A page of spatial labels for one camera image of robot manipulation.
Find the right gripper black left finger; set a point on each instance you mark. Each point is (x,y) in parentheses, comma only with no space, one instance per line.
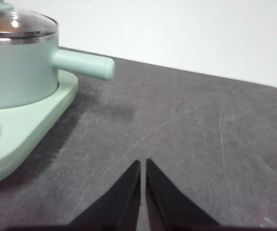
(119,207)

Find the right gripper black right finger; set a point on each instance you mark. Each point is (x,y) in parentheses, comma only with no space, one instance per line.
(167,207)

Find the glass lid with green knob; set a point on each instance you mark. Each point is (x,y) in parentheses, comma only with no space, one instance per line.
(32,24)

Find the green breakfast machine base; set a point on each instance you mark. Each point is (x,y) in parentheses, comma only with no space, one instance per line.
(20,134)

